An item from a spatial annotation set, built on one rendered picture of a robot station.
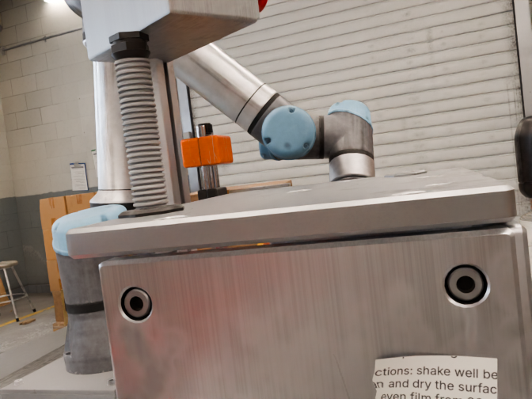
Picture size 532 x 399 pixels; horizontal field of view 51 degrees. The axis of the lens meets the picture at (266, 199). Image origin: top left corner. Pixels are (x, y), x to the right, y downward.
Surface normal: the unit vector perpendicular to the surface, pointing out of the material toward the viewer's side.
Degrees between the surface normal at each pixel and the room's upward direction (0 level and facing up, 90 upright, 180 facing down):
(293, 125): 90
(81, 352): 74
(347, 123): 61
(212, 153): 90
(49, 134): 90
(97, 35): 90
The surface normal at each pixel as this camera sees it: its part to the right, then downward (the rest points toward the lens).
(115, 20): -0.76, 0.13
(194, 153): -0.26, 0.08
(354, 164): -0.03, -0.42
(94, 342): -0.14, -0.23
